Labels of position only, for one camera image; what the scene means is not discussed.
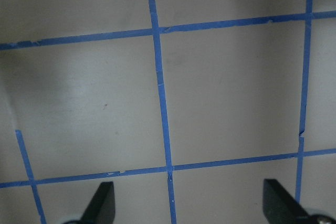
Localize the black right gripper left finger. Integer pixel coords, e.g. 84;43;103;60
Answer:
80;182;116;224

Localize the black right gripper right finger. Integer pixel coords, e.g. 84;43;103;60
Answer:
262;179;310;224

